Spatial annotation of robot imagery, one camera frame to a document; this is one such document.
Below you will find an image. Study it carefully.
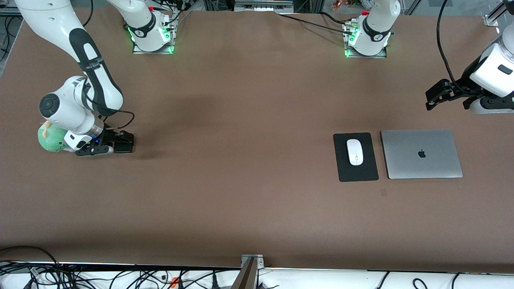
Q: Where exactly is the black cable on table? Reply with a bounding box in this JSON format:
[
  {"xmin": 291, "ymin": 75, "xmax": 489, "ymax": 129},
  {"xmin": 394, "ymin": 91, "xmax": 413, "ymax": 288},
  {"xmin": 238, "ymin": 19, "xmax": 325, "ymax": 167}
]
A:
[{"xmin": 276, "ymin": 11, "xmax": 351, "ymax": 33}]

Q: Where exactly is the black looped floor cable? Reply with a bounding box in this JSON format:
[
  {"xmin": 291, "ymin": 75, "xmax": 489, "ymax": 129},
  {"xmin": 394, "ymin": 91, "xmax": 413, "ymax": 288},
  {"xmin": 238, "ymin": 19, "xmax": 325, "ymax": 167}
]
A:
[{"xmin": 0, "ymin": 246, "xmax": 61, "ymax": 267}]

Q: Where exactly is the dark frame post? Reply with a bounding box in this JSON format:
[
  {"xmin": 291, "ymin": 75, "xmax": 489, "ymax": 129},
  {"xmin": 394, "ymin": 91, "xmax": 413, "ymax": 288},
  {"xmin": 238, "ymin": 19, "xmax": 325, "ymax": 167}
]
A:
[{"xmin": 230, "ymin": 257, "xmax": 259, "ymax": 289}]

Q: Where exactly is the green dinosaur plush toy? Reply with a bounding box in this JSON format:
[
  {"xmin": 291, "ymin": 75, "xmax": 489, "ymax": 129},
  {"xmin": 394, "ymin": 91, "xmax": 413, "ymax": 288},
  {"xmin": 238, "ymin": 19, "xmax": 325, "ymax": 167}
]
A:
[{"xmin": 37, "ymin": 120, "xmax": 77, "ymax": 153}]

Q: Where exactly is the silver frame bracket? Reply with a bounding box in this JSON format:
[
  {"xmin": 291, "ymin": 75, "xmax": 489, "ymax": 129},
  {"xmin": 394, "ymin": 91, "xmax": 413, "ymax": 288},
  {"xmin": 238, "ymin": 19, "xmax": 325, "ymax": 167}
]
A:
[{"xmin": 241, "ymin": 254, "xmax": 265, "ymax": 269}]

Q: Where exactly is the black mouse pad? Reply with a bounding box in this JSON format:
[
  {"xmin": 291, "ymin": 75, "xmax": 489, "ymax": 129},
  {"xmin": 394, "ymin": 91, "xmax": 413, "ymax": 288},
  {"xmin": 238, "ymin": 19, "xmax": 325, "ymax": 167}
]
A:
[{"xmin": 333, "ymin": 132, "xmax": 379, "ymax": 183}]

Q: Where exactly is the white computer mouse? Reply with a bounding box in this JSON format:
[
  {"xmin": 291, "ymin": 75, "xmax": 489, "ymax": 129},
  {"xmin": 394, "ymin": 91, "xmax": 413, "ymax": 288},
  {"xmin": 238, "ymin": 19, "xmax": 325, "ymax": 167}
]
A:
[{"xmin": 347, "ymin": 138, "xmax": 364, "ymax": 166}]

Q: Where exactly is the silver closed laptop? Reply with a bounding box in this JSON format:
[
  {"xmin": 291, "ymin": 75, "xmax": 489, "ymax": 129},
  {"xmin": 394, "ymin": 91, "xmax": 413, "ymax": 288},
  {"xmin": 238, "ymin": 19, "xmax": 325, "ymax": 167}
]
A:
[{"xmin": 380, "ymin": 129, "xmax": 463, "ymax": 179}]

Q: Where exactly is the silver box at table edge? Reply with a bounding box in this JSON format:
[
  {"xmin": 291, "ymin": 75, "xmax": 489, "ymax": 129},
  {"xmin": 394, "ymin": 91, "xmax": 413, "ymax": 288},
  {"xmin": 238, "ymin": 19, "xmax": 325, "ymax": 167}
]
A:
[{"xmin": 234, "ymin": 0, "xmax": 294, "ymax": 12}]

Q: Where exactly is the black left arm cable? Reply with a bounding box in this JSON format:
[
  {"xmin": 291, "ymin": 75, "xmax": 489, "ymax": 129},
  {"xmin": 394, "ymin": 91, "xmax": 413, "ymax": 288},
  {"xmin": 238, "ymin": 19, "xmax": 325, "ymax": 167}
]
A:
[{"xmin": 436, "ymin": 0, "xmax": 488, "ymax": 97}]

